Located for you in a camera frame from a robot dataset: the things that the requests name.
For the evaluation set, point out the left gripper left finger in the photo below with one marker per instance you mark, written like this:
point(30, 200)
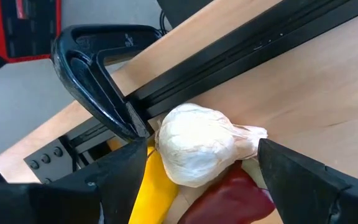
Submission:
point(57, 202)

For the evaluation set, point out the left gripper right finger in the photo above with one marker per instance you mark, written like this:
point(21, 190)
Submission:
point(322, 202)

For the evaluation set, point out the red chili pepper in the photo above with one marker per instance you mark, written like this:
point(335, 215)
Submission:
point(228, 202)

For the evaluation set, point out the yellow lemon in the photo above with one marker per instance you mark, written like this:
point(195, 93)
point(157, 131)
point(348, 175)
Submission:
point(154, 196)

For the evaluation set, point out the small white ball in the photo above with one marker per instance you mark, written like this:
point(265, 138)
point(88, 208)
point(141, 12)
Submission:
point(197, 143)

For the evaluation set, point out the black table clamp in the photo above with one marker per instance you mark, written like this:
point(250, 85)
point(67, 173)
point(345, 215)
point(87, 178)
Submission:
point(82, 77)

